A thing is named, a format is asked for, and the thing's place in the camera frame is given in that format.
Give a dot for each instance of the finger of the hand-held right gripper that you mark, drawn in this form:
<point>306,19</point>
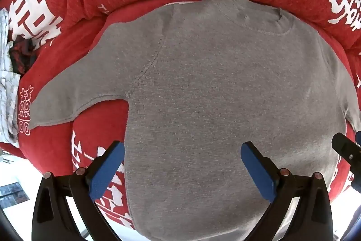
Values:
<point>345,146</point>

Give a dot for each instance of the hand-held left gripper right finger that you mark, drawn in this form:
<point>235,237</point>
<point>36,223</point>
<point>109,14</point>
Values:
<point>258,173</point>

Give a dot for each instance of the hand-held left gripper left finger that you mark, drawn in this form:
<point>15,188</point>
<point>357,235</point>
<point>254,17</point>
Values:
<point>108,167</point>

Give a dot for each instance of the grey sweater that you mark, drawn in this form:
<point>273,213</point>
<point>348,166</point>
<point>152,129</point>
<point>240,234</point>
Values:
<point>211,88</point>

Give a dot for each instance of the white patterned cloth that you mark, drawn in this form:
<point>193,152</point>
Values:
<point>7,88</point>

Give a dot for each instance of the dark red cloth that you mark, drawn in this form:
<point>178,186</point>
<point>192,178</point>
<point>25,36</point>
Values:
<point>21,57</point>

